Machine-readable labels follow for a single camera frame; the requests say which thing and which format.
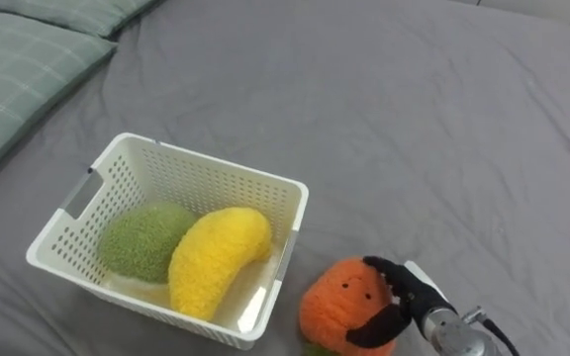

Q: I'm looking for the orange fruit soft toy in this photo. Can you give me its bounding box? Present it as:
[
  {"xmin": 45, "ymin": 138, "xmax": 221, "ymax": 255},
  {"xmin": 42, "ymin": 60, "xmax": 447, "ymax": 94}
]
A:
[{"xmin": 298, "ymin": 256, "xmax": 399, "ymax": 356}]

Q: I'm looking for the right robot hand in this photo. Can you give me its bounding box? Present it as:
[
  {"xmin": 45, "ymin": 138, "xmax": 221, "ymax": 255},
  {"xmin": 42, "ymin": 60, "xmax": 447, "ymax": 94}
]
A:
[{"xmin": 345, "ymin": 255, "xmax": 458, "ymax": 350}]

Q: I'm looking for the yellow banana soft toy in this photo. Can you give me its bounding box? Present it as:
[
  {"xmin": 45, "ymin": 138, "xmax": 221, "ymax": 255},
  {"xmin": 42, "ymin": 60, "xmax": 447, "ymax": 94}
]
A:
[{"xmin": 167, "ymin": 207, "xmax": 273, "ymax": 321}]

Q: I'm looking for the green fruit soft toy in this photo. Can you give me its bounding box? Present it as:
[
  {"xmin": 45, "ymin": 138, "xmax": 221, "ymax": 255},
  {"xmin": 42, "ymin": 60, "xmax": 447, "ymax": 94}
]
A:
[{"xmin": 97, "ymin": 201, "xmax": 198, "ymax": 285}]

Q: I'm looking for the white perforated plastic basket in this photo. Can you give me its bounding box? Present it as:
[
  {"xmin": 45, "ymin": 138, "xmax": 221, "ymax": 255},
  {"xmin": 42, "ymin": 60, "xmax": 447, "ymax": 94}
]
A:
[{"xmin": 25, "ymin": 132, "xmax": 310, "ymax": 351}]

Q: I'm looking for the green checked pillow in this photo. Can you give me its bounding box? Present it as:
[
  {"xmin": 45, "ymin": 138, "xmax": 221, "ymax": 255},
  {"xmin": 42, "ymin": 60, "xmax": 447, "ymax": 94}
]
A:
[
  {"xmin": 0, "ymin": 11, "xmax": 118, "ymax": 192},
  {"xmin": 0, "ymin": 0, "xmax": 160, "ymax": 40}
]

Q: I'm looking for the grey bed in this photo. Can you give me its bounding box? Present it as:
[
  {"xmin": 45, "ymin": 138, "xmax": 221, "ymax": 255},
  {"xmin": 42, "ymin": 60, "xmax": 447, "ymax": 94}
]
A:
[{"xmin": 0, "ymin": 0, "xmax": 570, "ymax": 356}]

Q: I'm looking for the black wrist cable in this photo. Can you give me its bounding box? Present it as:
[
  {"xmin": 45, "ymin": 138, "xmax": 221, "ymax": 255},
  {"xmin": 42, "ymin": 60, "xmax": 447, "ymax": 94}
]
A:
[{"xmin": 462, "ymin": 306, "xmax": 522, "ymax": 356}]

